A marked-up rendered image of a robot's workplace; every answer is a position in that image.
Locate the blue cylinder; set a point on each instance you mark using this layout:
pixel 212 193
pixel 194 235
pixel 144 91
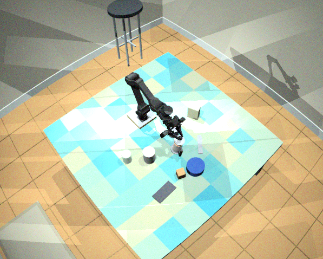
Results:
pixel 195 166

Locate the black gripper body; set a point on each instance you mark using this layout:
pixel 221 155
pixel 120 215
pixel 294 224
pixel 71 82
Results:
pixel 169 130

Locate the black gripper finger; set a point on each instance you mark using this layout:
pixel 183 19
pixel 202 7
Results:
pixel 173 135
pixel 179 130

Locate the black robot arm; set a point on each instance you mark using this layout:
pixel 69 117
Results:
pixel 155 104

